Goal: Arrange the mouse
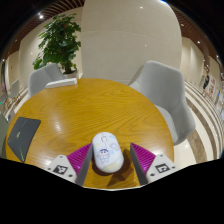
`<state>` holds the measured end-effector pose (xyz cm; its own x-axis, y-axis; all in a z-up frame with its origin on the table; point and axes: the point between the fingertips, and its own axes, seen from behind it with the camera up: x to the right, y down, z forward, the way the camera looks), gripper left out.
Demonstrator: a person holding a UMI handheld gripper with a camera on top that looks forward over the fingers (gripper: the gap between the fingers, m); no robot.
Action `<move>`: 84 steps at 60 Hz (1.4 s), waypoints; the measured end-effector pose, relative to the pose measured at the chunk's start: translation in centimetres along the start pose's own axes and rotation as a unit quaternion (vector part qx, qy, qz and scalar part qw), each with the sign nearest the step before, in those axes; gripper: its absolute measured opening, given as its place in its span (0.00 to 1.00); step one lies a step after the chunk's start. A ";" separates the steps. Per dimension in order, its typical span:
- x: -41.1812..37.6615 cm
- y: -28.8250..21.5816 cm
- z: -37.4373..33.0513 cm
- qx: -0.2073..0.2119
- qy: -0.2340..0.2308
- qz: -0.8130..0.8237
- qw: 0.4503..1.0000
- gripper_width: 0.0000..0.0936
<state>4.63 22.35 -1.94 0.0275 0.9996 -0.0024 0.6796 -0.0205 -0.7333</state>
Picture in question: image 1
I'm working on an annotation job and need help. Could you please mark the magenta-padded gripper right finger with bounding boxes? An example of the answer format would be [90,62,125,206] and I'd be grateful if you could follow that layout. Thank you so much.
[129,142,178,186]

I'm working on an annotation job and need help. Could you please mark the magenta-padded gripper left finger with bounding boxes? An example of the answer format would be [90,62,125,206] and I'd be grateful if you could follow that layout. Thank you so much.
[45,142,94,187]

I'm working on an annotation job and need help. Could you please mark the white cartoon-print computer mouse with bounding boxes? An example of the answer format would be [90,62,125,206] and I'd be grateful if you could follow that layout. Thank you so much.
[91,131,125,174]

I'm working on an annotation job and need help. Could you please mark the black mouse pad green lines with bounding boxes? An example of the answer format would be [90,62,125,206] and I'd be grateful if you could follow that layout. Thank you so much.
[6,116,42,164]

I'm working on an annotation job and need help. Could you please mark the grey shell chair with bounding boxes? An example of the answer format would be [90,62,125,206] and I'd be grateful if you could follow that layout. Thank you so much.
[27,63,66,100]
[128,59,197,147]

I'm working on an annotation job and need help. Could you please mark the grey armchair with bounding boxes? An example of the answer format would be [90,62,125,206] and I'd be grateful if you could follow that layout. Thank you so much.
[0,113,10,158]

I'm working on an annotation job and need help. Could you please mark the small white chair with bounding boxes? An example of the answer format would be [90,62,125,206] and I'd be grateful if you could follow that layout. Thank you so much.
[5,78,21,102]

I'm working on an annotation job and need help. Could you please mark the person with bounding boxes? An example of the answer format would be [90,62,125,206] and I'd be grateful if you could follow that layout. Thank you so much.
[202,74,211,90]

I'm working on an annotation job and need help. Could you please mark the green potted plant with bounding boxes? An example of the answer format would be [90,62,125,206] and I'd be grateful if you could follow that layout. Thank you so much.
[32,13,83,79]

